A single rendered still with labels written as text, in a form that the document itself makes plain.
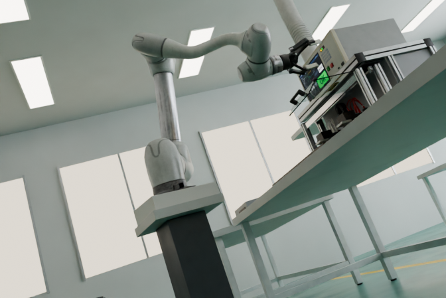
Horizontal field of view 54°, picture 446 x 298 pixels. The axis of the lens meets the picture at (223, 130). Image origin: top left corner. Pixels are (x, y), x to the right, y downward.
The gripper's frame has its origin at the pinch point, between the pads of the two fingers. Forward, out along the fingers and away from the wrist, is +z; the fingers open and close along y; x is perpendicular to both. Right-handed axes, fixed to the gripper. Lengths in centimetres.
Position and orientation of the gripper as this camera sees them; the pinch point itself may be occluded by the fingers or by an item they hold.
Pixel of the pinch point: (317, 53)
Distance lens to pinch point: 221.4
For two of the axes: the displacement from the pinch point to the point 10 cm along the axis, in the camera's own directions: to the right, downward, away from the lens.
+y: -0.4, -7.3, -6.9
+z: 9.3, -2.8, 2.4
